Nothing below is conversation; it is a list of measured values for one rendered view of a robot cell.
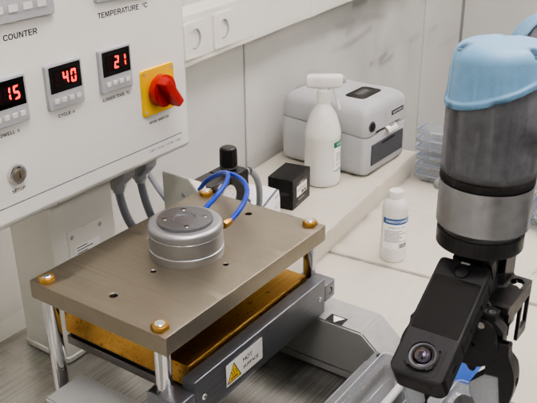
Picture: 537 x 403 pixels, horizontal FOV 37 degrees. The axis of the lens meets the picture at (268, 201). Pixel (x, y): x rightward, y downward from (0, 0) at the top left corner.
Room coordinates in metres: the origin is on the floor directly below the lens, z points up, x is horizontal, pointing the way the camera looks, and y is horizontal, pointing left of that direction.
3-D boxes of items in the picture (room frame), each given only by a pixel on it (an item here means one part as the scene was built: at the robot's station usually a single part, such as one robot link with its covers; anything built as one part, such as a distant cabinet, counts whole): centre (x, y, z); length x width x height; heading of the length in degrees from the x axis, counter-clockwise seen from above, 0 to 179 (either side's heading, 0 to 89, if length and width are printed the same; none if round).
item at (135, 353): (0.75, 0.08, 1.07); 0.22 x 0.17 x 0.10; 145
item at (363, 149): (1.81, -0.19, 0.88); 0.25 x 0.20 x 0.17; 54
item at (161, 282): (0.77, 0.10, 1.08); 0.31 x 0.24 x 0.13; 145
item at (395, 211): (1.38, -0.24, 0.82); 0.05 x 0.05 x 0.14
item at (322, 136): (1.65, -0.12, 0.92); 0.09 x 0.08 x 0.25; 88
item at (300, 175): (1.55, -0.04, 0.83); 0.09 x 0.06 x 0.07; 153
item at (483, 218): (0.59, -0.17, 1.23); 0.08 x 0.08 x 0.05
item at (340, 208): (1.55, -0.03, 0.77); 0.84 x 0.30 x 0.04; 150
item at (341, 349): (0.81, -0.06, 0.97); 0.26 x 0.05 x 0.07; 55
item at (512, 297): (0.59, -0.18, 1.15); 0.09 x 0.08 x 0.12; 145
